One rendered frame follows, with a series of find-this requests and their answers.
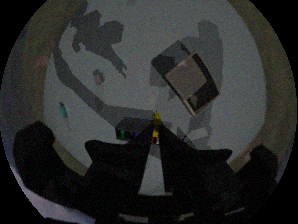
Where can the small teal block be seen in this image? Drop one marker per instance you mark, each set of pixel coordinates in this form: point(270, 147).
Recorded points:
point(62, 111)

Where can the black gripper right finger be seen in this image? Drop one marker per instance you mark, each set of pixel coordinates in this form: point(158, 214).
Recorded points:
point(179, 159)

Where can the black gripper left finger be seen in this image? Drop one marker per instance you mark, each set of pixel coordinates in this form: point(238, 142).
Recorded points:
point(131, 156)

